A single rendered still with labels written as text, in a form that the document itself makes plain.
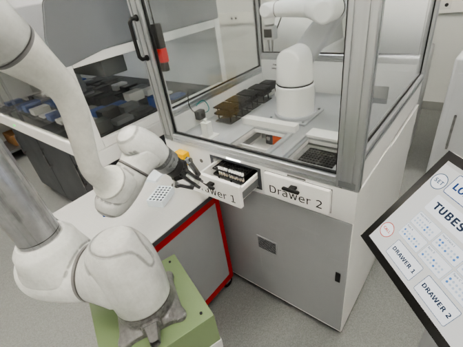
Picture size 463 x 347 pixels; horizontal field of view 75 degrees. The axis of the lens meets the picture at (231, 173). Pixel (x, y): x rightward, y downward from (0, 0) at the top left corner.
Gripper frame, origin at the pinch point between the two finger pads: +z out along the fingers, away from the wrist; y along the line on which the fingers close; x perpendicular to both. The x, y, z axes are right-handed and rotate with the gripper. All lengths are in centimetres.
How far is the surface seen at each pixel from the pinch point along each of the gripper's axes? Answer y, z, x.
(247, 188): 7.8, 13.4, -12.7
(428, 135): 168, 233, -49
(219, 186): 3.1, 7.1, -3.7
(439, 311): -9, -14, -84
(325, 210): 10.8, 19.7, -44.5
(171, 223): -19.3, 8.0, 11.9
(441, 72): 253, 239, -40
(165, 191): -7.1, 12.3, 28.7
